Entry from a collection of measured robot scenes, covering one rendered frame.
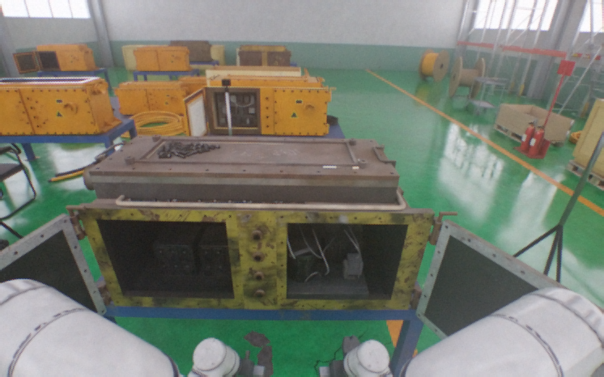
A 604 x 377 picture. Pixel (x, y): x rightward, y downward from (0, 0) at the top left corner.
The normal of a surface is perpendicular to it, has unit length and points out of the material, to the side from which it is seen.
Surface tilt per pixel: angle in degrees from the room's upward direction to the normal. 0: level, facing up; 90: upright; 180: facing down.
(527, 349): 14
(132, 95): 90
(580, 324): 19
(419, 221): 90
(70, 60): 90
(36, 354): 29
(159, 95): 90
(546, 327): 6
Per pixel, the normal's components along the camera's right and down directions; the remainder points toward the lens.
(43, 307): 0.14, -0.96
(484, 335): -0.33, -0.94
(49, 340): 0.03, -0.80
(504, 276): -0.86, 0.22
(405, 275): 0.01, 0.47
